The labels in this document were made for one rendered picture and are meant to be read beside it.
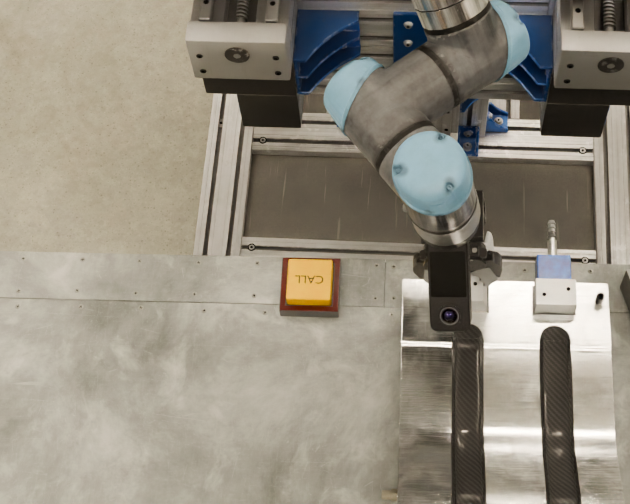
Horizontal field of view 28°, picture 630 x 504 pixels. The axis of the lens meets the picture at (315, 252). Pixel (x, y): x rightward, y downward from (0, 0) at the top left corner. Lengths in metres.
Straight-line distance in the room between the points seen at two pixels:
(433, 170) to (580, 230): 1.22
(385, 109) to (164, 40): 1.70
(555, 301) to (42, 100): 1.62
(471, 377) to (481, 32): 0.46
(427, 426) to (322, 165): 1.03
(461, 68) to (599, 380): 0.47
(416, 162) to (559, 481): 0.47
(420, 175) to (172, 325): 0.59
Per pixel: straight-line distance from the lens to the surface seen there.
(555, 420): 1.57
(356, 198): 2.44
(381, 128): 1.28
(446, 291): 1.41
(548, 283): 1.59
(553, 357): 1.59
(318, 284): 1.67
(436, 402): 1.56
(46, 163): 2.83
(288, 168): 2.48
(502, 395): 1.57
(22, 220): 2.77
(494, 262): 1.46
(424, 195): 1.23
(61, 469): 1.68
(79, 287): 1.76
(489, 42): 1.33
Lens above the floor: 2.36
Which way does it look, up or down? 64 degrees down
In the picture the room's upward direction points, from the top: 8 degrees counter-clockwise
